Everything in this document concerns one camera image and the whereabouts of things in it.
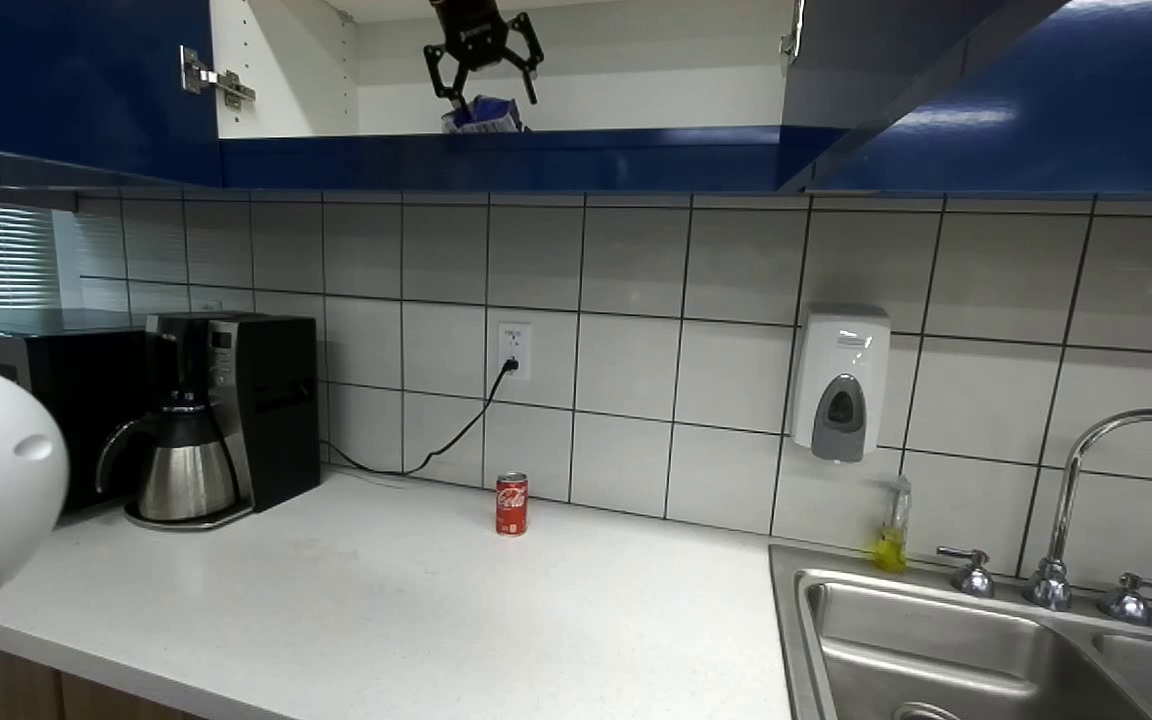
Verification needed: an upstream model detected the open blue upper cabinet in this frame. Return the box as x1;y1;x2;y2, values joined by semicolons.
0;0;1152;200

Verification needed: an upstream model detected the white wall outlet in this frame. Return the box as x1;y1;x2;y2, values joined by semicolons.
496;321;533;381

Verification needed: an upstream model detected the steel coffee carafe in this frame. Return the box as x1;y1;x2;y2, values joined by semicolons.
94;390;241;526

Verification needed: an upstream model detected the blue snack packet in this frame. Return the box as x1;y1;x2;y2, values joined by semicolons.
445;96;523;130

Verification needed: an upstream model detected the yellow dish soap bottle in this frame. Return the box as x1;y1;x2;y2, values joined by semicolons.
867;485;912;576

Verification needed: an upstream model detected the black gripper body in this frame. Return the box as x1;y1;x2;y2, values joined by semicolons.
433;0;506;64

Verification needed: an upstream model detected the black power cord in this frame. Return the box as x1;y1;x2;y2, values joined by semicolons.
318;352;526;481

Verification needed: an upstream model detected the chrome sink faucet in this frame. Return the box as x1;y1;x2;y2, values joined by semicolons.
909;408;1152;603

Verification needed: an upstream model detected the stainless steel double sink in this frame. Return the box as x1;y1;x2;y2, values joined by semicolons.
767;544;1152;720

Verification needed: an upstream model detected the white soap dispenser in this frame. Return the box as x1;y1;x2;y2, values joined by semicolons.
793;311;890;463

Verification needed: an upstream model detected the black microwave oven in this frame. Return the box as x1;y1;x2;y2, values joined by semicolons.
0;333;150;517

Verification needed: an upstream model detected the black steel coffee maker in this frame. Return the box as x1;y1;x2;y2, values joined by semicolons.
148;311;328;517

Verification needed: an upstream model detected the red soda can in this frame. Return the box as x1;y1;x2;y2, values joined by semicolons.
496;471;526;537

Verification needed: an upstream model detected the blue cabinet door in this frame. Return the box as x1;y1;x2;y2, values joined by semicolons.
770;0;1070;194

